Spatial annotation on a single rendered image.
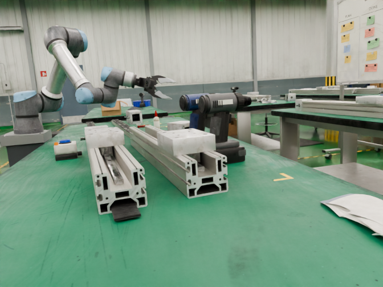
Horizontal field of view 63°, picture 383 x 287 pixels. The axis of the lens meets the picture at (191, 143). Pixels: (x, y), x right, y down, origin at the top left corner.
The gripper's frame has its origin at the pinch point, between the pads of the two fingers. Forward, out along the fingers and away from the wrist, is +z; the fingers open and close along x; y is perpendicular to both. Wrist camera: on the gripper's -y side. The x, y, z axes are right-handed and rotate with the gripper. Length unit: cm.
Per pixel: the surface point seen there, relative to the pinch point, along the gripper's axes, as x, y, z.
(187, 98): 4.0, -47.6, 0.4
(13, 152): 51, 21, -74
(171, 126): 16.6, -22.6, 0.3
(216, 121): 10, -67, 8
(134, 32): -229, 1072, -56
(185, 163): 20, -94, -5
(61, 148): 33, -35, -40
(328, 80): -152, 601, 467
